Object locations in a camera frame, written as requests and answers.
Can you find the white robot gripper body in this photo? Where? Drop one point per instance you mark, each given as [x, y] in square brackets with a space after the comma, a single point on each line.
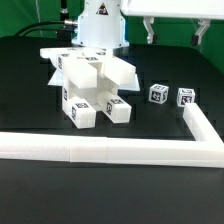
[199, 9]

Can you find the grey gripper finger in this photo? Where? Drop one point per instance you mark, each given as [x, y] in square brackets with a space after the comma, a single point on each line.
[196, 38]
[151, 35]

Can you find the white chair back frame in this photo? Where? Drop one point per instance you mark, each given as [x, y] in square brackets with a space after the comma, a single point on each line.
[82, 65]

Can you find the white chair seat block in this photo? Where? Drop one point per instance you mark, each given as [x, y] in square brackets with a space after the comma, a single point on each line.
[69, 91]

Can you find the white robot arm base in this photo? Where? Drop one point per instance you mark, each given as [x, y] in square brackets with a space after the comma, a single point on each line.
[101, 25]

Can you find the white tagged cube right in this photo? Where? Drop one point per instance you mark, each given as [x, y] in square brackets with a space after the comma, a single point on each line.
[185, 95]

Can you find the white tagged cube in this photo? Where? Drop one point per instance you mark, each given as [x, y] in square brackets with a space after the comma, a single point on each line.
[185, 95]
[158, 93]

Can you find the white tagged cube left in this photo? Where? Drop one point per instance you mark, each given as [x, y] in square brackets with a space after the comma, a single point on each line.
[158, 93]

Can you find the white marker sheet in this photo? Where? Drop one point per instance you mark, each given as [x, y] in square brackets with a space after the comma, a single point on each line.
[56, 80]

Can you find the black antenna post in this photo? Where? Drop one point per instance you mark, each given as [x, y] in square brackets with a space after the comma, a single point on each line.
[63, 34]

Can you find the white U-shaped fixture frame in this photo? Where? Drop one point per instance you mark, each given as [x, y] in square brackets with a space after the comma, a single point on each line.
[205, 150]

